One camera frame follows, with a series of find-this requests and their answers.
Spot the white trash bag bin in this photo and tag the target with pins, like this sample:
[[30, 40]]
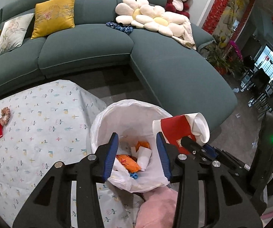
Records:
[[133, 121]]

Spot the black stand with green light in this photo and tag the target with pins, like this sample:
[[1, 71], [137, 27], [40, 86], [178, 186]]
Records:
[[262, 166]]

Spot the blue knitted item on sofa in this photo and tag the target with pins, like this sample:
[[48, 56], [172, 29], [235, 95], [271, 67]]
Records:
[[127, 29]]

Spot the large white flower pillow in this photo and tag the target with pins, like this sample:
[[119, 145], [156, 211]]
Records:
[[140, 14]]

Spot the dark green sectional sofa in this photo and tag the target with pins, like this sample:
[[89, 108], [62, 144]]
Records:
[[177, 79]]

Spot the grey embroidered cushion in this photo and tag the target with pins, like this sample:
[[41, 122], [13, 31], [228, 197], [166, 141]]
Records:
[[14, 31]]

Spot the yellow embroidered cushion right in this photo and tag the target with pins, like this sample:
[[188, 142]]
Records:
[[52, 16]]

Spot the red and white paper cup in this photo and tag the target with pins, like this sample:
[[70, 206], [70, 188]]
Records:
[[193, 125]]

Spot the beige blanket under pillow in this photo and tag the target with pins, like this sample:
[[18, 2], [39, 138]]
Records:
[[186, 34]]

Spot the potted flower plant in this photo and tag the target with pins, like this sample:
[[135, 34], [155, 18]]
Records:
[[226, 58]]

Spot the floral light blue tablecloth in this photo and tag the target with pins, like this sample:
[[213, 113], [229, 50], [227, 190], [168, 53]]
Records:
[[48, 123]]

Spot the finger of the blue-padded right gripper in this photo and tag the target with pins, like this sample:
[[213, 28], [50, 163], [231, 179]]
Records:
[[191, 148], [210, 150]]

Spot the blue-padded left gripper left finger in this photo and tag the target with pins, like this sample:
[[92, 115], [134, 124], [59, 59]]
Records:
[[50, 202]]

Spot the white cloth glove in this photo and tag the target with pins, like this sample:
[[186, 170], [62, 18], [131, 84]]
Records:
[[141, 156]]

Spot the red wall decoration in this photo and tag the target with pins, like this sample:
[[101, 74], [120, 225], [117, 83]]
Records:
[[214, 15]]

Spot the orange paper bag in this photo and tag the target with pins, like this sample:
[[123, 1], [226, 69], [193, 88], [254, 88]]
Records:
[[129, 163]]

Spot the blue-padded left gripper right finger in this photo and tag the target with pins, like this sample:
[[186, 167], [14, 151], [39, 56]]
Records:
[[226, 205]]

